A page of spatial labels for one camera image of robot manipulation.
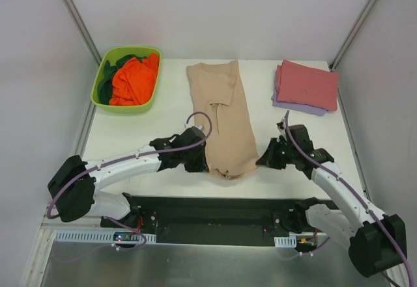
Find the dark green t shirt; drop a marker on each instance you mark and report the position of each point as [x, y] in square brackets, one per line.
[105, 86]

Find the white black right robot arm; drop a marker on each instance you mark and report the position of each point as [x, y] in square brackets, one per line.
[374, 240]

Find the orange t shirt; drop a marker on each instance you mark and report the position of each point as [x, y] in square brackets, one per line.
[135, 80]

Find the left aluminium corner post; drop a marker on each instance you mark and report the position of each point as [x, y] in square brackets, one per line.
[83, 30]

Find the right aluminium corner post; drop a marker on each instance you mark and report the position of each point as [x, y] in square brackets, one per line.
[355, 29]

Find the right white cable duct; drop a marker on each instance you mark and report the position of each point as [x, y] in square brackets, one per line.
[285, 242]

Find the white cable duct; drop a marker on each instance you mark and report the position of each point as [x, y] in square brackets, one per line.
[92, 236]
[285, 242]

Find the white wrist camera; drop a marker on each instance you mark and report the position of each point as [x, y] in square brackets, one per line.
[199, 126]
[281, 124]

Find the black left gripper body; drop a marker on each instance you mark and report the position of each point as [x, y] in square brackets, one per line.
[198, 158]

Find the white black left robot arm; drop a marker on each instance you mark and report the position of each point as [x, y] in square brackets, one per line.
[77, 188]

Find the left white cable duct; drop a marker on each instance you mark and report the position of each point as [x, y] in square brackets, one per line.
[92, 236]

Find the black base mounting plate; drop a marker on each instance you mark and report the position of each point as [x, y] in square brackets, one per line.
[216, 221]

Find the folded red t shirt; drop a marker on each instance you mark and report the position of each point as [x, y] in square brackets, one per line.
[304, 85]

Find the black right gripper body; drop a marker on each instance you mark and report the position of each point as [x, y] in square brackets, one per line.
[272, 156]

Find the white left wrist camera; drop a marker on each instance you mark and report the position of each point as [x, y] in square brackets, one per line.
[199, 126]

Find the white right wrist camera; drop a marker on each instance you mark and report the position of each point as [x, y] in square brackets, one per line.
[281, 124]

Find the folded purple t shirt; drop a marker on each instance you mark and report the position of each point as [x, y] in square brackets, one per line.
[293, 106]

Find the beige t shirt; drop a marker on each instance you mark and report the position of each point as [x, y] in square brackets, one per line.
[217, 90]

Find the aluminium corner post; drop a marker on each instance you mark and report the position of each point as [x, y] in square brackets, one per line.
[355, 29]
[83, 30]

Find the green plastic basket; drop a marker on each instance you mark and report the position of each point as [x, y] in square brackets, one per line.
[112, 56]

